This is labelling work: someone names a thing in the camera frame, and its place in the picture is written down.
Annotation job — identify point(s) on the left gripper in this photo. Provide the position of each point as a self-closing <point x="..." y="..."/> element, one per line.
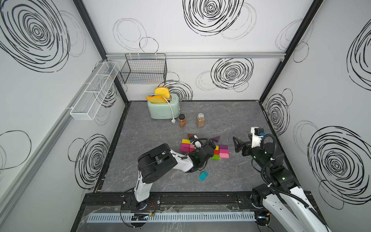
<point x="211" y="145"/>

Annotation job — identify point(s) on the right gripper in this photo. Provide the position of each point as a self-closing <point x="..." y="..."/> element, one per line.
<point x="238" y="147"/>

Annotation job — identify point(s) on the purple triangle block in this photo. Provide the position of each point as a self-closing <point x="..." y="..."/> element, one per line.
<point x="216" y="139"/>

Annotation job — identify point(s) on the green block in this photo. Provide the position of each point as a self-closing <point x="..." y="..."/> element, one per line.
<point x="215" y="157"/>

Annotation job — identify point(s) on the magenta speckled block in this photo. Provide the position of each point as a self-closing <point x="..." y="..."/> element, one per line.
<point x="184" y="150"/>

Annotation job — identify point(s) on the teal triangle block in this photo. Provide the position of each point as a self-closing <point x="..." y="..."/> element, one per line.
<point x="203" y="175"/>

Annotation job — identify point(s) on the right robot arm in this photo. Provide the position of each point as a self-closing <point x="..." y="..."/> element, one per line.
<point x="280" y="194"/>

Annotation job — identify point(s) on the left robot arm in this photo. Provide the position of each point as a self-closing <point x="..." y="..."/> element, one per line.
<point x="155" y="163"/>

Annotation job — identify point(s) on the brown spice jar silver lid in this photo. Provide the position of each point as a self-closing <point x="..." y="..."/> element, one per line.
<point x="200" y="120"/>

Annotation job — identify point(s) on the magenta block beside yellow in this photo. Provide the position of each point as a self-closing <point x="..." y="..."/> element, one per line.
<point x="185" y="146"/>

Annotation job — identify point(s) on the red pepper spice jar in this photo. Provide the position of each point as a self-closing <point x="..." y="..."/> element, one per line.
<point x="182" y="120"/>

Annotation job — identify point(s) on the mint green toaster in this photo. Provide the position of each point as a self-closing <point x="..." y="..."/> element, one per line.
<point x="166" y="110"/>

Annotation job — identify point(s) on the front yellow toast slice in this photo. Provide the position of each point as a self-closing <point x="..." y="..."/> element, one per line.
<point x="157" y="99"/>

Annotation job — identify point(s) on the yellow toast slice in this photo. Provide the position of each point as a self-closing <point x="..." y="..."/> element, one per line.
<point x="157" y="99"/>
<point x="163" y="91"/>

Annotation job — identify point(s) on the back yellow toast slice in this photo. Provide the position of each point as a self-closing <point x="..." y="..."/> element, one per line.
<point x="163" y="91"/>

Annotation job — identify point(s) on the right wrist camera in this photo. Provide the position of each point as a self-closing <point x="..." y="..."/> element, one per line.
<point x="257" y="135"/>

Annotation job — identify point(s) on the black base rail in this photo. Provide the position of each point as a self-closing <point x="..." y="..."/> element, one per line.
<point x="157" y="200"/>

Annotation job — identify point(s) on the grey slotted cable duct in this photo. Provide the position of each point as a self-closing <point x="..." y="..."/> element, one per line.
<point x="171" y="217"/>

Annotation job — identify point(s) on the black wire basket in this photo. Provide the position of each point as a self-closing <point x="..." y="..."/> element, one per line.
<point x="144" y="69"/>

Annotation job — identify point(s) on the white mesh wall shelf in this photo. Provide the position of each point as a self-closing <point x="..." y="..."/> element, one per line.
<point x="99" y="93"/>

